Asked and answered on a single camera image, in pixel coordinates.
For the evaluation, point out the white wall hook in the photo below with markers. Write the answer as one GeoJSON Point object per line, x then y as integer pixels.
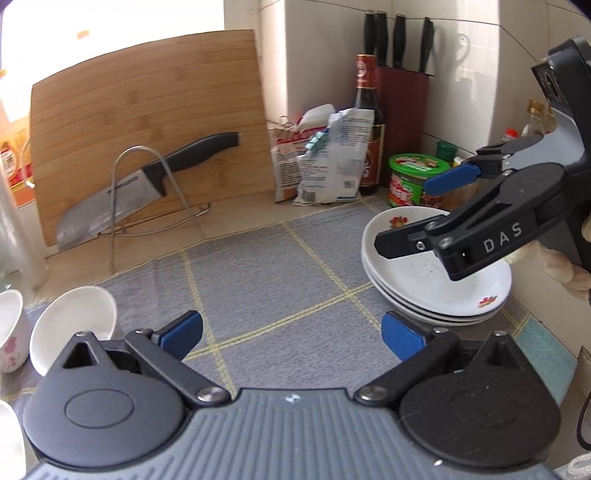
{"type": "Point", "coordinates": [463, 46]}

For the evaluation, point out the red and white bag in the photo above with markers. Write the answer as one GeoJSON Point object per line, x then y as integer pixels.
{"type": "Point", "coordinates": [286, 170]}

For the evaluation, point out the dark red knife block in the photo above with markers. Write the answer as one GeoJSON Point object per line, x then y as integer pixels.
{"type": "Point", "coordinates": [406, 115]}

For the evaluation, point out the bamboo cutting board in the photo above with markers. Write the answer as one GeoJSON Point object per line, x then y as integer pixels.
{"type": "Point", "coordinates": [138, 92]}

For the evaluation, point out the orange cooking wine jug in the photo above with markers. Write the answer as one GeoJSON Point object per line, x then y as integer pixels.
{"type": "Point", "coordinates": [11, 157]}

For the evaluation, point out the white plastic bag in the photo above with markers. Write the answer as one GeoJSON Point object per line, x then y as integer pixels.
{"type": "Point", "coordinates": [337, 170]}

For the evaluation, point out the metal binder clip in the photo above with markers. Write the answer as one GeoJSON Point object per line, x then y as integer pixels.
{"type": "Point", "coordinates": [285, 123]}

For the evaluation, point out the green lidded sauce jar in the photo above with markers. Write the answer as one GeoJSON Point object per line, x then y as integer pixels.
{"type": "Point", "coordinates": [411, 182]}

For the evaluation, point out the teal bag clip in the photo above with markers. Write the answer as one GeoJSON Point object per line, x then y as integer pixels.
{"type": "Point", "coordinates": [317, 141]}

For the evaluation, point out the person's right hand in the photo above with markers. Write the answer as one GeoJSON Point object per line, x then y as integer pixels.
{"type": "Point", "coordinates": [561, 272]}

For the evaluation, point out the white flower print plate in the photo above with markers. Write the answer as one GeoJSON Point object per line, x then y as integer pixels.
{"type": "Point", "coordinates": [434, 323]}
{"type": "Point", "coordinates": [415, 313]}
{"type": "Point", "coordinates": [415, 281]}

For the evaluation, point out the grey and teal checked cloth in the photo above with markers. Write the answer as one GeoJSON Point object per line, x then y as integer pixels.
{"type": "Point", "coordinates": [277, 286]}

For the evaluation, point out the dark soy sauce bottle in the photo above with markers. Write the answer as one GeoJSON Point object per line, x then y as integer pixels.
{"type": "Point", "coordinates": [368, 115]}

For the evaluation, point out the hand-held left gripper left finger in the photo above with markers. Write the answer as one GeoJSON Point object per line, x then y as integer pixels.
{"type": "Point", "coordinates": [182, 333]}

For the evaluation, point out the white bowl with pink print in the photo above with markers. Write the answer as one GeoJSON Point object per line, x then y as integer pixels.
{"type": "Point", "coordinates": [11, 332]}
{"type": "Point", "coordinates": [9, 438]}

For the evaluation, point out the small green capped container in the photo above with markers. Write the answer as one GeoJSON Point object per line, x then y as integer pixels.
{"type": "Point", "coordinates": [447, 150]}

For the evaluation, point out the stack of clear plastic cups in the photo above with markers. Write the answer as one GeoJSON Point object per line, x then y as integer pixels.
{"type": "Point", "coordinates": [18, 230]}

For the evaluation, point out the plain white bowl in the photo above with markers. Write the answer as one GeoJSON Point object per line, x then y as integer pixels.
{"type": "Point", "coordinates": [74, 323]}

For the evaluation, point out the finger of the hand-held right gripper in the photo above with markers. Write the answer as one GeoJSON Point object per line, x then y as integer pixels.
{"type": "Point", "coordinates": [450, 180]}
{"type": "Point", "coordinates": [489, 230]}

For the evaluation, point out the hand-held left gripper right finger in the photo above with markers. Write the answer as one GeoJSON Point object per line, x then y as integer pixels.
{"type": "Point", "coordinates": [401, 334]}

